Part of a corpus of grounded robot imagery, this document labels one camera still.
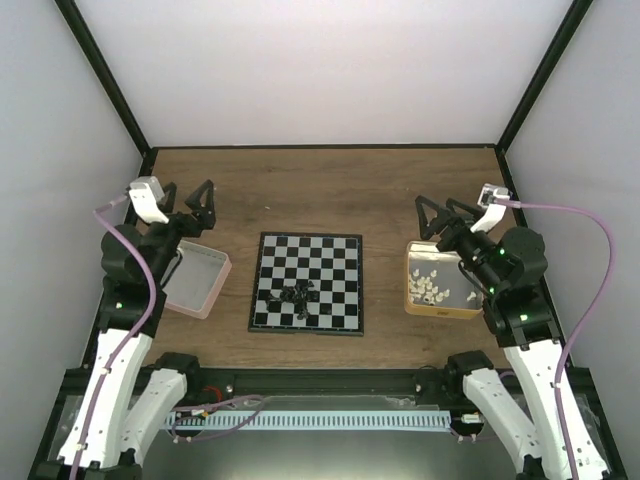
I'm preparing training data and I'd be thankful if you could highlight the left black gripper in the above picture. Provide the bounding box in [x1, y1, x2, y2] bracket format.
[147, 181, 219, 286]

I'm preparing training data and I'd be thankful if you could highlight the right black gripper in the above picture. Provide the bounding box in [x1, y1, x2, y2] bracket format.
[416, 195, 506, 294]

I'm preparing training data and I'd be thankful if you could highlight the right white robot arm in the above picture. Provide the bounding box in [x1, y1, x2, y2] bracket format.
[415, 185, 613, 479]

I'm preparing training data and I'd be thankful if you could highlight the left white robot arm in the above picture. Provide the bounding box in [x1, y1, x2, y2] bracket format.
[30, 176, 216, 479]

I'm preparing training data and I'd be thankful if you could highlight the pile of white chess pieces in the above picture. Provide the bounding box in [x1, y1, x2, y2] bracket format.
[407, 269, 477, 308]

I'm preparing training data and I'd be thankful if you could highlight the pile of black chess pieces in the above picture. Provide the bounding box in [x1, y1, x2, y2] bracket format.
[266, 279, 320, 320]

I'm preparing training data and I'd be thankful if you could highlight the pink plastic tray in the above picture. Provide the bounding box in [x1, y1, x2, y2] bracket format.
[162, 240, 232, 319]

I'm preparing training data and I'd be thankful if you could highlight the black and white chessboard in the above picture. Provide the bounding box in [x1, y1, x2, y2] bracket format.
[248, 232, 364, 336]

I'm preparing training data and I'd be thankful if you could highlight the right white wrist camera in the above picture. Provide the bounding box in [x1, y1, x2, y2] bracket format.
[470, 183, 511, 233]

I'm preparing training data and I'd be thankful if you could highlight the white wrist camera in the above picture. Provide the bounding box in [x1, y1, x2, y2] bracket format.
[470, 183, 511, 233]
[127, 176, 169, 224]

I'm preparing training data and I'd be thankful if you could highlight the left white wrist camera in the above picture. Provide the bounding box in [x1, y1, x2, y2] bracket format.
[127, 176, 169, 224]

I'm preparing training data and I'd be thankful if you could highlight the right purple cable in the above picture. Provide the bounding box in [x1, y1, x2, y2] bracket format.
[497, 195, 619, 480]

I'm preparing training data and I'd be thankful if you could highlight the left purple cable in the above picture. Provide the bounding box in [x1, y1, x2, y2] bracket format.
[67, 195, 166, 480]

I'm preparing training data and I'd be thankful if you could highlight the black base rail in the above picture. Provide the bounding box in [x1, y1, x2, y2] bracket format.
[139, 367, 591, 401]

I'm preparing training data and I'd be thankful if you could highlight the black aluminium frame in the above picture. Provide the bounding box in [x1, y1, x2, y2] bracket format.
[54, 1, 627, 479]

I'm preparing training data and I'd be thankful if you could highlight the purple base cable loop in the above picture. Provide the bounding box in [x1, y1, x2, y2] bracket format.
[169, 393, 266, 444]

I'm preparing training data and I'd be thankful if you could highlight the light blue cable duct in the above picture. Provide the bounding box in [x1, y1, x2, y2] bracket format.
[165, 410, 452, 433]

